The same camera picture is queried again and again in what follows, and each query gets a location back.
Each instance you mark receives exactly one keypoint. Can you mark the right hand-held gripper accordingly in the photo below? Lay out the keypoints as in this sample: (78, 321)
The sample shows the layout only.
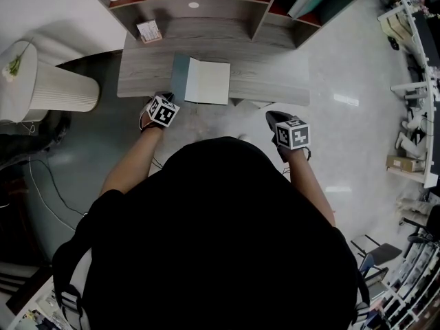
(293, 134)

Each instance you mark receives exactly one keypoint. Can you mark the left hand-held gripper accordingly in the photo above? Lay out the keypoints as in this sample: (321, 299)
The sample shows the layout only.
(162, 112)

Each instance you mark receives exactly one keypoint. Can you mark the white notebook grey cover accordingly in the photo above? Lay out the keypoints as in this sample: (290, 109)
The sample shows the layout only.
(208, 81)

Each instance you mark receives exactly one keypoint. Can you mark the person's right forearm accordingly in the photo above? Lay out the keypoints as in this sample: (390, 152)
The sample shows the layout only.
(309, 184)

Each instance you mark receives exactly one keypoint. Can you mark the person's left forearm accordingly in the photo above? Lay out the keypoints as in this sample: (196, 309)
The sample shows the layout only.
(132, 163)

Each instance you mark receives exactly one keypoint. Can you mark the grey wooden desk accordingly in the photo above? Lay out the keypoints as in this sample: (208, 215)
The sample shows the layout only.
(206, 52)

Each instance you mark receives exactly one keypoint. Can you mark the small white desk calendar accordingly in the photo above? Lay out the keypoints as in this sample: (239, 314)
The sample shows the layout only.
(150, 31)

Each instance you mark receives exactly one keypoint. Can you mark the white round sticker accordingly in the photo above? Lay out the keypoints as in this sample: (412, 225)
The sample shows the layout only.
(193, 4)

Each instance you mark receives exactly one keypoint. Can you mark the grey wooden shelf unit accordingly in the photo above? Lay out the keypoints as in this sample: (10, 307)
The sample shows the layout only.
(220, 3)

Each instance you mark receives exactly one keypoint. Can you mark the white round ribbed table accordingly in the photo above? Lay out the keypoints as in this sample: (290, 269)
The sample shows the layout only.
(62, 88)

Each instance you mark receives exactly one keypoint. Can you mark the person's black shirt torso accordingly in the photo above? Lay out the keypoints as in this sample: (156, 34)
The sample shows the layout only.
(213, 239)

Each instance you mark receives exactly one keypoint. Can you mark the dark furry rug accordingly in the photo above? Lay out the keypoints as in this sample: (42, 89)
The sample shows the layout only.
(38, 139)

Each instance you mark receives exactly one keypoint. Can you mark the brown cardboard box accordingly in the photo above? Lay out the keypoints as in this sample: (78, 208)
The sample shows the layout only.
(404, 163)

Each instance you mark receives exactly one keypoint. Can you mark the white robot dog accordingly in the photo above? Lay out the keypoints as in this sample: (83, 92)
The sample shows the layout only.
(414, 129)

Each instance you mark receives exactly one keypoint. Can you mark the long white workbench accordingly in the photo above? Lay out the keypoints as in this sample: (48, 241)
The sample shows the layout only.
(428, 81)

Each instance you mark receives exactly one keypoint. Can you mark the black metal chair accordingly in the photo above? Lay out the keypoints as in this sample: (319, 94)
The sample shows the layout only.
(383, 253)

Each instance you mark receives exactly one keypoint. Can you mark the black office chair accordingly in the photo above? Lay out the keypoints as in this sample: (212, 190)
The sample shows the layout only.
(429, 223)

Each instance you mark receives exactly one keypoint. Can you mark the white storage rack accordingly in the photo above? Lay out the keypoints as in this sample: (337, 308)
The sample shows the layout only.
(409, 287)

